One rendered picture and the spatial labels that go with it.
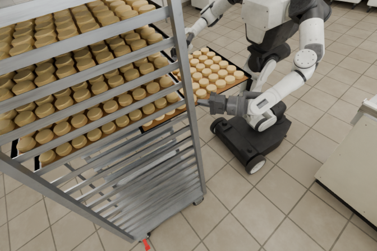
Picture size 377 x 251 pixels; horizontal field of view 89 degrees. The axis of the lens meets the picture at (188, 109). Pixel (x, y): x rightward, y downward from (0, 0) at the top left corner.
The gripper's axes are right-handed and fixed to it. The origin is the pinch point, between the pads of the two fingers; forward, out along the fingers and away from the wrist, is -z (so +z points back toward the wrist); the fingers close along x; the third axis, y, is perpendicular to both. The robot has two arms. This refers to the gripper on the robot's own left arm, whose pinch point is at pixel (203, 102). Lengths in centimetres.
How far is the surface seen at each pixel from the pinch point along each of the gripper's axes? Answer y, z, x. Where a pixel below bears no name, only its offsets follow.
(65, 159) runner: 41, -41, 7
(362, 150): -19, 87, -46
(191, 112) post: 8.6, -3.5, 2.2
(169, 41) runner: 8.2, -7.3, 34.3
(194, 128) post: 8.2, -3.3, -9.6
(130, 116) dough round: 19.5, -25.6, 7.8
